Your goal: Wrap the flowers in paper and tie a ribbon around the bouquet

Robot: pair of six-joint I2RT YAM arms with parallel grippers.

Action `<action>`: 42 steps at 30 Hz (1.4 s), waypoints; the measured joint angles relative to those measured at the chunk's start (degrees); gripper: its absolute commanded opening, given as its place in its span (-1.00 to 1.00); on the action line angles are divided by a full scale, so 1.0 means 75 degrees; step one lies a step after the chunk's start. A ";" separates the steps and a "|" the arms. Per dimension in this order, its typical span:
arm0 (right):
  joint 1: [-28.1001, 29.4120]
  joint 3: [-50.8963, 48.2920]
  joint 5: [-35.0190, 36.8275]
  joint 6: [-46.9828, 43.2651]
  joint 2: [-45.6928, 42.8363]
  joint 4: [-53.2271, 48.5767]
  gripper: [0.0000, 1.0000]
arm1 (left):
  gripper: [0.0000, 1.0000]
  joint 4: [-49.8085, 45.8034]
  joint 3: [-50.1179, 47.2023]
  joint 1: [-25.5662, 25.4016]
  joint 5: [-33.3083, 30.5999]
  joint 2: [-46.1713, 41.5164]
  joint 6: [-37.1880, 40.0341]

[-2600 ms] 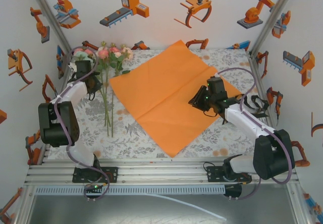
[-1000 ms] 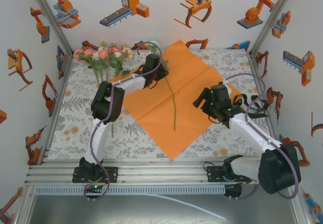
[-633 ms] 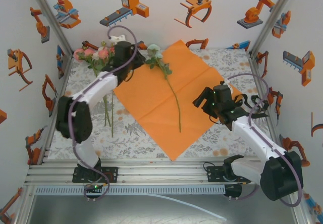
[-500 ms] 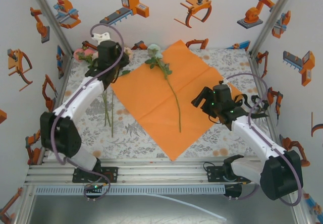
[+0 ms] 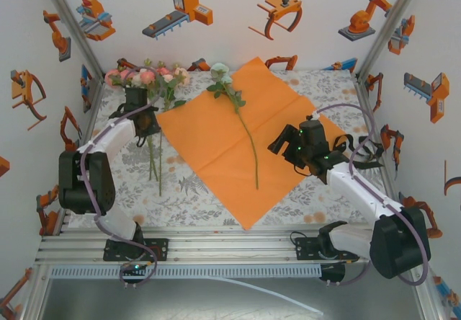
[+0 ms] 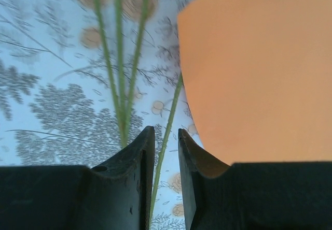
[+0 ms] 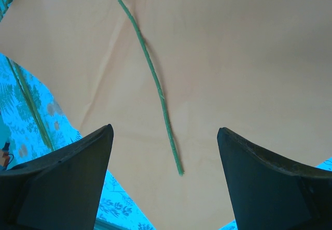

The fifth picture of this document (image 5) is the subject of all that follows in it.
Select cream pink rose artificial stem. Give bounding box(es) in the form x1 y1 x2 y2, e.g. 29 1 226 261
154 60 190 197

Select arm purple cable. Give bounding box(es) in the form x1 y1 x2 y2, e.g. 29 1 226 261
315 103 432 288
81 66 170 289

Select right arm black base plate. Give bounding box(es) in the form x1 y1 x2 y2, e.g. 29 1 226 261
295 236 361 262

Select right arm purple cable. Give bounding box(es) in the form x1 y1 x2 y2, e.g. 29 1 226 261
315 103 432 288

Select white rose artificial stem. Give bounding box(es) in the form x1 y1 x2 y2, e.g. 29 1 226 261
205 61 260 191

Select white slotted cable duct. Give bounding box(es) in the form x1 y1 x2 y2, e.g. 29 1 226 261
48 264 321 277

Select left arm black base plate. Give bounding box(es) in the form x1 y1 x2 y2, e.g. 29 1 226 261
103 239 169 262

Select aluminium frame rails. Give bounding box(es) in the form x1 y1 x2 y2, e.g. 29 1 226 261
34 226 422 263

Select orange wrapping paper sheet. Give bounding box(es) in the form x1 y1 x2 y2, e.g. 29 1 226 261
156 55 349 231

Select white plastic tube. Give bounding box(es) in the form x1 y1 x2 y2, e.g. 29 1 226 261
208 275 325 316

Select black controller box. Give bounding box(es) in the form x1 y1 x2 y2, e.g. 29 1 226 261
318 262 346 287
120 262 151 277

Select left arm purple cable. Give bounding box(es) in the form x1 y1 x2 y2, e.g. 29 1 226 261
81 66 170 289

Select floral print tablecloth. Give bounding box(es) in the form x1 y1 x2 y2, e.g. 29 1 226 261
68 69 400 229

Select black printed ribbon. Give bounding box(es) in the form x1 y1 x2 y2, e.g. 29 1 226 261
334 134 385 172

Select aluminium upright post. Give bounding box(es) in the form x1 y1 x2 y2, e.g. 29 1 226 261
35 0 107 83
354 0 429 83

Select green plant leaves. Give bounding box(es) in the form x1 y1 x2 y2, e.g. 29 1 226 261
131 58 161 182

